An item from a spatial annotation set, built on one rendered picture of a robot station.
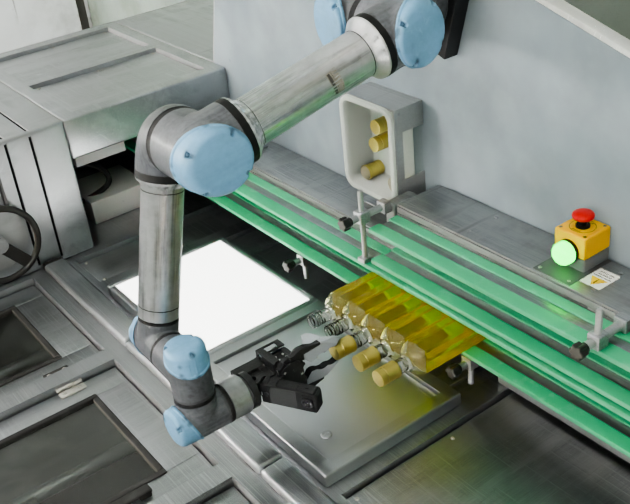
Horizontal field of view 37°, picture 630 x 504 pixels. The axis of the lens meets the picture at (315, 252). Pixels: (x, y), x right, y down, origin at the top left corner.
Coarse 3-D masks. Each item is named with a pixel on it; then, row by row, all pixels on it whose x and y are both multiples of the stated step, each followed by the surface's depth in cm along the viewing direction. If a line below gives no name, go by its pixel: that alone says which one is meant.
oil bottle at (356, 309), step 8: (376, 288) 192; (384, 288) 191; (392, 288) 191; (400, 288) 191; (360, 296) 190; (368, 296) 189; (376, 296) 189; (384, 296) 189; (392, 296) 189; (352, 304) 187; (360, 304) 187; (368, 304) 187; (376, 304) 187; (344, 312) 187; (352, 312) 186; (360, 312) 185; (368, 312) 186; (352, 320) 186; (360, 320) 185; (352, 328) 187; (360, 328) 186
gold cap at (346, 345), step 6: (348, 336) 180; (342, 342) 179; (348, 342) 179; (354, 342) 179; (330, 348) 180; (336, 348) 178; (342, 348) 178; (348, 348) 179; (354, 348) 180; (336, 354) 178; (342, 354) 178; (348, 354) 180
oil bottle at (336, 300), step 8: (360, 280) 196; (368, 280) 195; (376, 280) 195; (384, 280) 195; (344, 288) 194; (352, 288) 193; (360, 288) 193; (368, 288) 193; (328, 296) 192; (336, 296) 191; (344, 296) 191; (352, 296) 191; (328, 304) 191; (336, 304) 190; (344, 304) 189; (336, 312) 190
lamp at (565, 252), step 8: (568, 240) 166; (552, 248) 166; (560, 248) 165; (568, 248) 164; (576, 248) 165; (552, 256) 167; (560, 256) 165; (568, 256) 164; (576, 256) 165; (560, 264) 166; (568, 264) 166
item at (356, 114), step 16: (352, 96) 201; (352, 112) 207; (368, 112) 209; (384, 112) 193; (352, 128) 209; (368, 128) 211; (352, 144) 210; (368, 144) 213; (352, 160) 212; (368, 160) 215; (384, 160) 212; (352, 176) 214; (384, 176) 213; (368, 192) 209; (384, 192) 207
